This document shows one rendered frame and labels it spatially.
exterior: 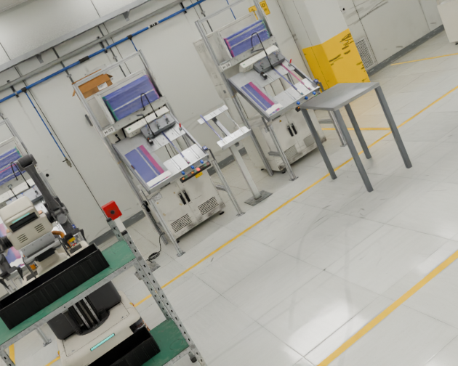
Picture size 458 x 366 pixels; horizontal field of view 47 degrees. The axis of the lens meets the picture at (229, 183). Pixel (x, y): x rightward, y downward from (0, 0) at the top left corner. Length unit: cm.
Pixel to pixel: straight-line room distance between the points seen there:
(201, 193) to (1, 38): 302
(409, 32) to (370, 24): 79
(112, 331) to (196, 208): 201
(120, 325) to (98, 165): 332
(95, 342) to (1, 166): 208
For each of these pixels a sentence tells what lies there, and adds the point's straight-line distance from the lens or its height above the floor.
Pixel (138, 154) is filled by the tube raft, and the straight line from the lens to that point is 524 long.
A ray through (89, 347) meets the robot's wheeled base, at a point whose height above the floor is 27.
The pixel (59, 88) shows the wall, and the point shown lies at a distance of 679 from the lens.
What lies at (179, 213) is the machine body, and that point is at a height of 27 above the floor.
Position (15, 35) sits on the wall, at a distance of 684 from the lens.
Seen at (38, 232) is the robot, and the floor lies 113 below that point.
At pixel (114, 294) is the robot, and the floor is 37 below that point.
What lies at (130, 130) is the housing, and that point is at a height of 125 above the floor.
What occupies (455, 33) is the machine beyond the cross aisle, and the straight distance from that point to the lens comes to 823.
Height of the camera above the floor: 182
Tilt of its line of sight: 16 degrees down
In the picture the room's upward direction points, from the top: 27 degrees counter-clockwise
